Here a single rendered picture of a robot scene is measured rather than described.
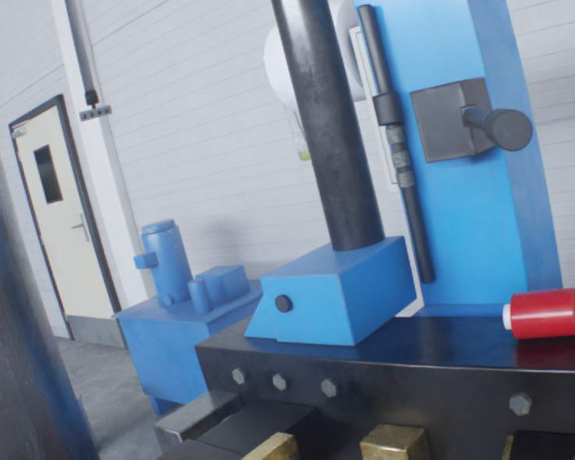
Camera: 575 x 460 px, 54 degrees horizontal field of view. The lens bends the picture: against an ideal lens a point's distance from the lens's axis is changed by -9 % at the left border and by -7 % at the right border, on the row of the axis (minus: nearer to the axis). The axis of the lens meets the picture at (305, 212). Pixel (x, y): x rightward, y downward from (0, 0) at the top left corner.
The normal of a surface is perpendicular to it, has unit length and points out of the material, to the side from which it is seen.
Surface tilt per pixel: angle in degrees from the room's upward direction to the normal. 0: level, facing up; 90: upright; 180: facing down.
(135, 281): 90
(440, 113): 90
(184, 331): 90
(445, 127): 90
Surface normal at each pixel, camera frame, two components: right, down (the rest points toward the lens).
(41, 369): 0.97, -0.24
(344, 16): 0.75, -0.09
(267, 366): -0.62, 0.26
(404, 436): -0.24, -0.96
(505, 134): -0.19, 0.18
